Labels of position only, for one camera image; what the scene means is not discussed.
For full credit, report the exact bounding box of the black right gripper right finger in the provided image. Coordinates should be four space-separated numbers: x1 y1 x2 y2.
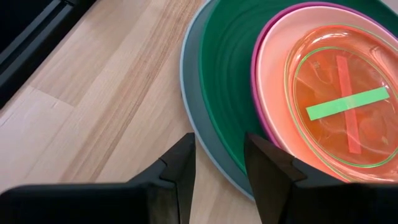
243 132 398 224

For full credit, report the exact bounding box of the green transparent small plate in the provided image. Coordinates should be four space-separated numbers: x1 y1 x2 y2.
283 24 398 183

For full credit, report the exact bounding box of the light blue large plate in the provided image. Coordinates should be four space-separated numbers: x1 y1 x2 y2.
179 0 259 200

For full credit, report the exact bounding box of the peach plastic plate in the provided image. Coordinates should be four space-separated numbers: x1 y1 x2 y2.
256 5 398 183

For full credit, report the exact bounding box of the magenta plastic plate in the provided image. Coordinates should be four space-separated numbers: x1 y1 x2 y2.
251 1 398 147

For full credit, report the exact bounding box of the black metal table frame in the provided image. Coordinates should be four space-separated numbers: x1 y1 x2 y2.
0 0 98 110

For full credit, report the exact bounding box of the dark green large plate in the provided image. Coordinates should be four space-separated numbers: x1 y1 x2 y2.
198 0 398 175

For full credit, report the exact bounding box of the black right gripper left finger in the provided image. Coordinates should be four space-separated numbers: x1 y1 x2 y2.
0 132 197 224

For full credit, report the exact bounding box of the orange transparent small plate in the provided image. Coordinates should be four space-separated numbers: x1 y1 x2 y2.
283 24 398 183

